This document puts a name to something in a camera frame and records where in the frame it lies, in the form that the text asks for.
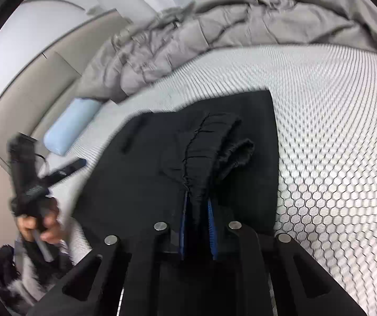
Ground black pants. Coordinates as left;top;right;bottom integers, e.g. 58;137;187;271
71;87;279;260

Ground white honeycomb mattress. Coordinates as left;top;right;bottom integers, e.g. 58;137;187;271
43;43;377;303

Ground light blue pillow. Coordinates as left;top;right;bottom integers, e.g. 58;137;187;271
43;98;102;156

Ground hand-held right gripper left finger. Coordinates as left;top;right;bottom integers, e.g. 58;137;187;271
27;201;189;316

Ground person's left hand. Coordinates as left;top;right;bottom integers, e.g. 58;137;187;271
17;197;62;244

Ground beige padded headboard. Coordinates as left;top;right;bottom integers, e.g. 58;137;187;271
0;8;133;159

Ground dark cloth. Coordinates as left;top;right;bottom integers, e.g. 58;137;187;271
0;245;15;287

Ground grey duvet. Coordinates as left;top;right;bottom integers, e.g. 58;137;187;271
76;0;377;102

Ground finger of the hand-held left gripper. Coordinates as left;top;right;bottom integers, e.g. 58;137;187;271
47;158;87;186

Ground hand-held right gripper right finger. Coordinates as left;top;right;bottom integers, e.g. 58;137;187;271
206;199;369;316

